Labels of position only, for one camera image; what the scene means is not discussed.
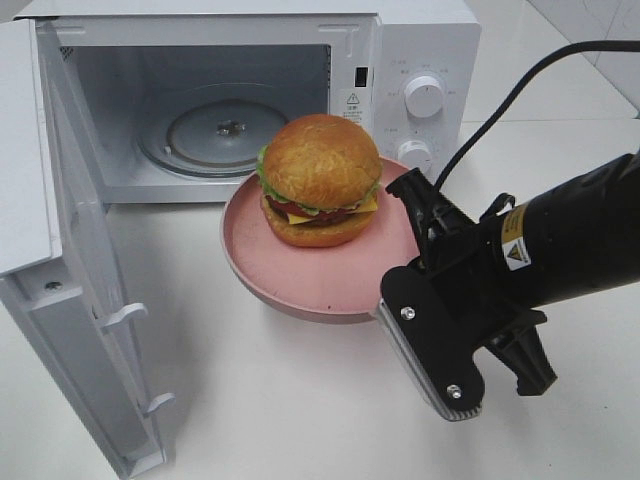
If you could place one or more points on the white microwave oven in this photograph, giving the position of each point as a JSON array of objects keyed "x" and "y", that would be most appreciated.
[{"x": 347, "y": 58}]

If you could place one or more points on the white microwave door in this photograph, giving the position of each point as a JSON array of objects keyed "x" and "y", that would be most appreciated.
[{"x": 60, "y": 279}]

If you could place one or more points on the white microwave knob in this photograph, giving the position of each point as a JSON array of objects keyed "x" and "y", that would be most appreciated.
[
  {"x": 424, "y": 96},
  {"x": 415, "y": 154}
]

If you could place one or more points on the glass microwave turntable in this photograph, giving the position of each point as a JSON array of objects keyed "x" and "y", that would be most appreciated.
[{"x": 214, "y": 131}]

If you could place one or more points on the lower white microwave knob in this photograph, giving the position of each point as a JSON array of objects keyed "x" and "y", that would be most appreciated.
[{"x": 415, "y": 154}]

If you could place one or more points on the burger with lettuce and cheese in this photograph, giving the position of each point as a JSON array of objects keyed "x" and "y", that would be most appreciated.
[{"x": 319, "y": 177}]

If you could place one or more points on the pink round plate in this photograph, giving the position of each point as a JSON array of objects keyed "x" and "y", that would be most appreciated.
[{"x": 331, "y": 285}]

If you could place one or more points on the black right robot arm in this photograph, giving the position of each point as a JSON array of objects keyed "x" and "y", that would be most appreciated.
[{"x": 578, "y": 238}]

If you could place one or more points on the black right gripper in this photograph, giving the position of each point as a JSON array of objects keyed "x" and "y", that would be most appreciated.
[{"x": 466, "y": 263}]

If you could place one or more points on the upper white microwave knob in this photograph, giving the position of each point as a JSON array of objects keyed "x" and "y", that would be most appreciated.
[{"x": 424, "y": 96}]

